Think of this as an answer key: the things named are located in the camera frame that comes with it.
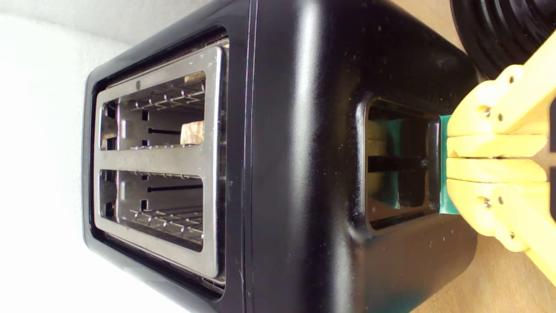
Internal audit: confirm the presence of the green taped toaster lever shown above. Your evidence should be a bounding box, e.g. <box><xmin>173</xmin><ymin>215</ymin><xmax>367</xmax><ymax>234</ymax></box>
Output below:
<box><xmin>426</xmin><ymin>114</ymin><xmax>460</xmax><ymax>216</ymax></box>

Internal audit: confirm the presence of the black two-slot toaster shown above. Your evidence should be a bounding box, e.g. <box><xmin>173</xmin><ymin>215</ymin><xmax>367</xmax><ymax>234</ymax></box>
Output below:
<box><xmin>82</xmin><ymin>0</ymin><xmax>480</xmax><ymax>313</ymax></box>

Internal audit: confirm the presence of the black round plate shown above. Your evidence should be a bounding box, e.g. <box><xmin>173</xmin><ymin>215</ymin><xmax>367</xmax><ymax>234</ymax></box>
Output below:
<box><xmin>450</xmin><ymin>0</ymin><xmax>556</xmax><ymax>80</ymax></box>

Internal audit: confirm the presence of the brown bread slice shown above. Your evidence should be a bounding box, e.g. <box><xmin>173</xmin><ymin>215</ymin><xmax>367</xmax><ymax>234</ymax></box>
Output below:
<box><xmin>180</xmin><ymin>120</ymin><xmax>205</xmax><ymax>146</ymax></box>

